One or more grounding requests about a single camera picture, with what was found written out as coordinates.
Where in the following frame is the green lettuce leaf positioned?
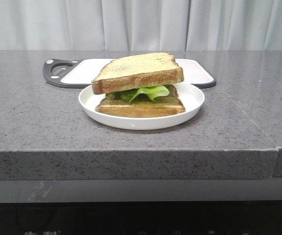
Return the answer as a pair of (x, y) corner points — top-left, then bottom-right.
(111, 85), (170, 102)

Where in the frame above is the toasted bread slice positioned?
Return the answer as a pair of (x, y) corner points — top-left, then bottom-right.
(95, 85), (185, 118)
(92, 52), (184, 94)

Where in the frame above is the white round plate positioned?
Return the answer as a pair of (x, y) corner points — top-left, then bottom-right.
(78, 82), (205, 130)

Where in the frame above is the white cutting board black rim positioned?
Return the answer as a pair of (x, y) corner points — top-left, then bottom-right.
(43, 58), (216, 88)

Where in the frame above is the grey curtain backdrop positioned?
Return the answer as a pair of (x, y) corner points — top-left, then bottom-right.
(0, 0), (282, 51)

